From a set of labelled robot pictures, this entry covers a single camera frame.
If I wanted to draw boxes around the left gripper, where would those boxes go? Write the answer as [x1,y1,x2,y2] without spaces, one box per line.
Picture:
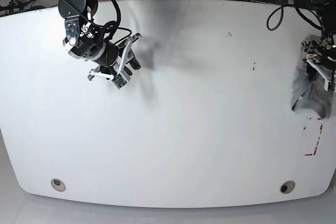
[306,37,335,80]

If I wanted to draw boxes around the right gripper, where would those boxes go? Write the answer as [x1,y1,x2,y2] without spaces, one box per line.
[62,25,141,77]

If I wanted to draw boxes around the grey T-shirt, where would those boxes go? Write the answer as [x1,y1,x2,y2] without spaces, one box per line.
[290,35,333,119]

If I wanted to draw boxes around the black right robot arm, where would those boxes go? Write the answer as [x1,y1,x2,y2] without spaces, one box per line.
[58,0,141,84]

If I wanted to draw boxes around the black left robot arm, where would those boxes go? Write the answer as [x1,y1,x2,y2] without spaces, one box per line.
[311,0,335,73]

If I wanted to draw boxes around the red tape rectangle marking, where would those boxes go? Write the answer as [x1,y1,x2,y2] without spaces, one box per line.
[300,117,324,157]

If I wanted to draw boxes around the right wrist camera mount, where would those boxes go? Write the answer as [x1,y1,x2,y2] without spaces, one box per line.
[88,33,141,89]

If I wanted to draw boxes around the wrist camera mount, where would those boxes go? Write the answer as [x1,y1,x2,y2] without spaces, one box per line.
[88,33,141,89]
[306,54,335,92]

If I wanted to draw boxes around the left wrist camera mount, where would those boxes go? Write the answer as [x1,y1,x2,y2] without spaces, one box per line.
[306,54,335,92]

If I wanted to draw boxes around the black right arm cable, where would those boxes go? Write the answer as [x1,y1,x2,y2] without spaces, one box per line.
[34,0,133,49]

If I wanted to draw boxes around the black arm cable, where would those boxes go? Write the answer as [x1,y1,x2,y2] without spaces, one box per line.
[34,0,133,49]
[266,0,326,32]

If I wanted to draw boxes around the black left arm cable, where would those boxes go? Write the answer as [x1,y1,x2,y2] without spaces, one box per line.
[266,0,326,32]

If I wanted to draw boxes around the right table cable grommet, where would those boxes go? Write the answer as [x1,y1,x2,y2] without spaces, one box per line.
[280,180,296,194]

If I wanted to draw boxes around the table cable grommet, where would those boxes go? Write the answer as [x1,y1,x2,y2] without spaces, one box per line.
[280,180,296,194]
[50,178,66,192]

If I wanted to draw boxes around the left table cable grommet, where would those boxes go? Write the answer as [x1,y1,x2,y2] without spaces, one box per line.
[50,178,66,192]

